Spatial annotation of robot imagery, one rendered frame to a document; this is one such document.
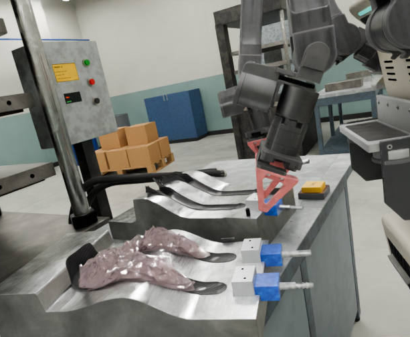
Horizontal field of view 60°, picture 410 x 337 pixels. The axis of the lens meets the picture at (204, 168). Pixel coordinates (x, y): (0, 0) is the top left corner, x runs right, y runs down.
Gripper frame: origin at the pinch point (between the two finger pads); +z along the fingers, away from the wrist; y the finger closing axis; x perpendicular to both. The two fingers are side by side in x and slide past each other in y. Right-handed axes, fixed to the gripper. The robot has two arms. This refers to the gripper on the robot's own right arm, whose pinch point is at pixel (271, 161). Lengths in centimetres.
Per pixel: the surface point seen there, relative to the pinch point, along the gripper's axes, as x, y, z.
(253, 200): -1.2, 13.3, 7.3
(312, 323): -3, -9, 51
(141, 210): -33.7, 17.4, 4.6
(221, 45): -180, -349, -139
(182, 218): -20.2, 17.2, 8.5
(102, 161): -416, -306, -31
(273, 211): 3.1, 12.6, 10.6
